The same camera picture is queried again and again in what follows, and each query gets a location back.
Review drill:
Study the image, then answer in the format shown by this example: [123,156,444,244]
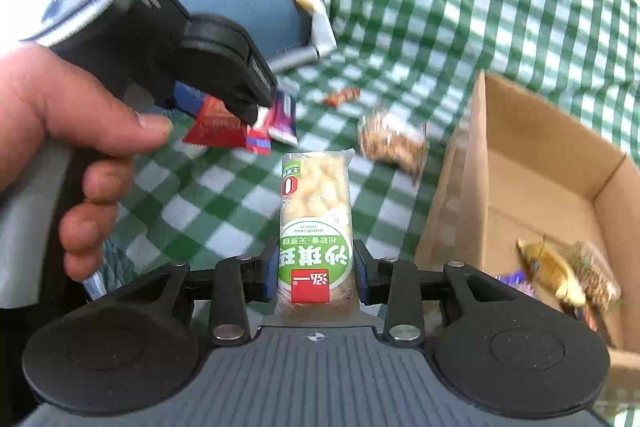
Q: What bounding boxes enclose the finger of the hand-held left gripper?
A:
[172,51,279,124]
[172,84,206,118]

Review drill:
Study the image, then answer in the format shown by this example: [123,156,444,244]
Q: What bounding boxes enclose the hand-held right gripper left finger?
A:
[90,242,281,345]

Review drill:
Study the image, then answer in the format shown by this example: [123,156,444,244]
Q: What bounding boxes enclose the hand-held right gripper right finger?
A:
[353,243,556,343]

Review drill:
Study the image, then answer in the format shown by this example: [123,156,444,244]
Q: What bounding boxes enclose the red square packet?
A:
[182,97,251,150]

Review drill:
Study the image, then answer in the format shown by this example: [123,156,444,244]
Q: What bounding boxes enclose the purple and white packet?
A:
[267,89,300,146]

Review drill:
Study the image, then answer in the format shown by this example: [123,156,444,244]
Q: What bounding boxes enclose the red packet with blue edge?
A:
[244,107,273,156]

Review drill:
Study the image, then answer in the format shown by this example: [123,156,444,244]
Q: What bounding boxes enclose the green label rice cracker packet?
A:
[276,148,357,325]

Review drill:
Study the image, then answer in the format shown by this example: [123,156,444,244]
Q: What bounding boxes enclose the small orange candy bar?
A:
[322,88,362,106]

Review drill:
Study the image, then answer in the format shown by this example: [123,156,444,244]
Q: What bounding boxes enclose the clear bag of cookies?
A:
[357,109,431,185]

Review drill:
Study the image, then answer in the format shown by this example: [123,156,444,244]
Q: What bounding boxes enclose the purple chocolate bar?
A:
[494,271,538,303]

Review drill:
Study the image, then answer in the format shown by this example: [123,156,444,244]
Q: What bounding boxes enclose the cardboard box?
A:
[414,70,640,408]

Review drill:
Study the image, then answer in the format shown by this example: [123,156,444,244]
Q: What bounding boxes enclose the yellow candy packet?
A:
[516,239,587,308]

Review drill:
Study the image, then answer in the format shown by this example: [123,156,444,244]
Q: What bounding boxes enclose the clear bag of nut brittle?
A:
[570,241,622,315]

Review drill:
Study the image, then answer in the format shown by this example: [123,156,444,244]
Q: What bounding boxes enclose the person's left hand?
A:
[0,42,175,283]

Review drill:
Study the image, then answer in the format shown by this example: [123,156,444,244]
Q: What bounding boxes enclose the grey metal cylinder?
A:
[267,47,321,72]

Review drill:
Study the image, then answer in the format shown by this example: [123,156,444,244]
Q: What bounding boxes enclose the blue sofa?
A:
[175,0,313,62]

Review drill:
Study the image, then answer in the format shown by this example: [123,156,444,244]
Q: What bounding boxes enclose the green checkered cloth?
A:
[85,0,640,308]

